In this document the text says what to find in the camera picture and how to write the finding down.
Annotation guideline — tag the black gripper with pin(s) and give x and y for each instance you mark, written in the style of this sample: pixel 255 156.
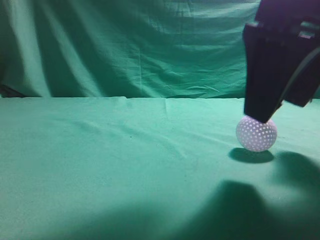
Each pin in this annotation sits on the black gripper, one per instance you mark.
pixel 274 72

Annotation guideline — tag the white dimpled golf ball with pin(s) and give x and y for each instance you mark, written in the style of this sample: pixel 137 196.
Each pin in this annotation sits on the white dimpled golf ball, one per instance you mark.
pixel 255 136

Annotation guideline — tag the green table cloth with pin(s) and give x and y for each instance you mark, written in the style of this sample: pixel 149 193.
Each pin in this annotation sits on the green table cloth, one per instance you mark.
pixel 154 169

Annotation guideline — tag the green backdrop cloth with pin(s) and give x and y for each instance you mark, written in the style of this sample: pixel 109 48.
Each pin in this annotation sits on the green backdrop cloth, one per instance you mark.
pixel 124 48

